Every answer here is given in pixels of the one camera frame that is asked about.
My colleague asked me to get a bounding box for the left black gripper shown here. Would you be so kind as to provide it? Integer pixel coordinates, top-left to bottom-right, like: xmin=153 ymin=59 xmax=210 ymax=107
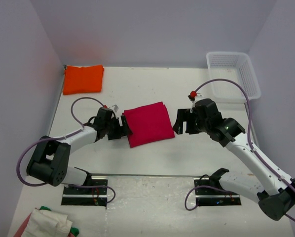
xmin=104 ymin=115 xmax=132 ymax=140

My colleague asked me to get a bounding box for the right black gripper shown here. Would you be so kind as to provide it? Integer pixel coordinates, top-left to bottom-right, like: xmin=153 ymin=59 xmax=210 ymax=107
xmin=173 ymin=108 xmax=210 ymax=135

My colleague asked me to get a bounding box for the magenta t shirt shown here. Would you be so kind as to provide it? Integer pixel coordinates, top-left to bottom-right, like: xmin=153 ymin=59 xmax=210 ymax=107
xmin=123 ymin=102 xmax=175 ymax=148

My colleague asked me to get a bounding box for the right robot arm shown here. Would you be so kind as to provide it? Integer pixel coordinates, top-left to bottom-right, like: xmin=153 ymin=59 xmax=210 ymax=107
xmin=173 ymin=99 xmax=295 ymax=221

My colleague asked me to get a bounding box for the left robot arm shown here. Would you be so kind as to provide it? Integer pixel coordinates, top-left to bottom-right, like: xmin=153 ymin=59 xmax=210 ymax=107
xmin=26 ymin=107 xmax=132 ymax=194

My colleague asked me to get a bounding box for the folded orange t shirt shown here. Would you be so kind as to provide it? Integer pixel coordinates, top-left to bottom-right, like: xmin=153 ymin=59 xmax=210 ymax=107
xmin=63 ymin=65 xmax=105 ymax=95

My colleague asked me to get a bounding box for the white plastic basket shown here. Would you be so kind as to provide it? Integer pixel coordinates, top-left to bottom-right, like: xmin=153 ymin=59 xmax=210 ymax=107
xmin=206 ymin=51 xmax=261 ymax=103

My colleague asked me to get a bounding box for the cream white cloth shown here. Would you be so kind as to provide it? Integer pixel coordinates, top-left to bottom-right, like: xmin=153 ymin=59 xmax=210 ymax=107
xmin=21 ymin=209 xmax=73 ymax=237

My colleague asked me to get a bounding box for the pink cloth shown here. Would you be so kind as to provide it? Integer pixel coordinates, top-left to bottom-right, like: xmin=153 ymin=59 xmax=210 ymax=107
xmin=14 ymin=214 xmax=31 ymax=237

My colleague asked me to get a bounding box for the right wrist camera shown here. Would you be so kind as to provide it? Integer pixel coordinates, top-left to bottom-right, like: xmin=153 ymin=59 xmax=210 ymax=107
xmin=188 ymin=91 xmax=205 ymax=113

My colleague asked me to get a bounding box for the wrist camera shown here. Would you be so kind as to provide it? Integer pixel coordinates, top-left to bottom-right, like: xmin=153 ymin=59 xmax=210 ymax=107
xmin=106 ymin=104 xmax=119 ymax=114
xmin=188 ymin=91 xmax=205 ymax=113

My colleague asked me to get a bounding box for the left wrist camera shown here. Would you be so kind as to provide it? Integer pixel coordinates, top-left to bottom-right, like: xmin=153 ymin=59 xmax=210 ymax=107
xmin=106 ymin=104 xmax=119 ymax=114

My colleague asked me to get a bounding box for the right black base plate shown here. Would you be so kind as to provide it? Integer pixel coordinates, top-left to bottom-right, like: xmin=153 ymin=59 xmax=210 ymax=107
xmin=195 ymin=188 xmax=242 ymax=206

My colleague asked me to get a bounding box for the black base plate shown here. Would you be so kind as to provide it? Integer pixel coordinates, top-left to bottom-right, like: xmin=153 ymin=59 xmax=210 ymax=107
xmin=195 ymin=188 xmax=242 ymax=206
xmin=61 ymin=185 xmax=108 ymax=207

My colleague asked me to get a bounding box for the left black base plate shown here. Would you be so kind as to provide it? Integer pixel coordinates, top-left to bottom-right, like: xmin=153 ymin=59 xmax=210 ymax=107
xmin=61 ymin=185 xmax=108 ymax=207

